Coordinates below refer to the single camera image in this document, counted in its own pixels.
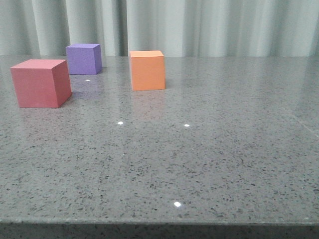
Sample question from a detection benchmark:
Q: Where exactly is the orange foam cube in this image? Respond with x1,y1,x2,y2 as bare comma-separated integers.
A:
129,50,165,91

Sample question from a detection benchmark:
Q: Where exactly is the grey-green curtain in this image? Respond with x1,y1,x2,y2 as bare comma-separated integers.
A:
0,0,319,57

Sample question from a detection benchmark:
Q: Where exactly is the purple foam cube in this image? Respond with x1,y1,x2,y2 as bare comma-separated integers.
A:
66,44,102,75

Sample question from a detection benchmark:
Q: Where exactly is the red foam cube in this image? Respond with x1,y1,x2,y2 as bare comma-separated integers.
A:
10,59,72,108

